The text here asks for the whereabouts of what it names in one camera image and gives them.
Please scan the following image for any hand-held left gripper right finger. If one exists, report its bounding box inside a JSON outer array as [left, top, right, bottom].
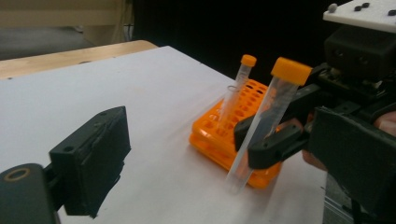
[[309, 106, 396, 222]]

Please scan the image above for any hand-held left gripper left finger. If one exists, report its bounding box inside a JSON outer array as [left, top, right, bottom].
[[49, 105, 133, 219]]

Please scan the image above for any orange-capped test tube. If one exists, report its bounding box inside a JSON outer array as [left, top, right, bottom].
[[224, 56, 313, 195], [218, 54, 258, 129]]

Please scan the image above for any orange plastic test tube rack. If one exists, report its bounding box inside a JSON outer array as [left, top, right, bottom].
[[189, 78, 283, 189]]

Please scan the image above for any clear uncapped test tube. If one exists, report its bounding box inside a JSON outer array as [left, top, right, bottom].
[[222, 84, 241, 125]]

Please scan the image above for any white work board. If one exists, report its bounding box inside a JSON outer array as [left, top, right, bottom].
[[0, 46, 328, 224]]

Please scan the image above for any wooden table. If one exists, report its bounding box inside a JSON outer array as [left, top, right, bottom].
[[0, 39, 159, 80]]

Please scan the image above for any dark curtain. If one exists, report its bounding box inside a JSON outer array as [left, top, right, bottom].
[[134, 0, 331, 82]]

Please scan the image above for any metal floor rail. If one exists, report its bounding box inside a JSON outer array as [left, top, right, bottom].
[[321, 172, 358, 224]]

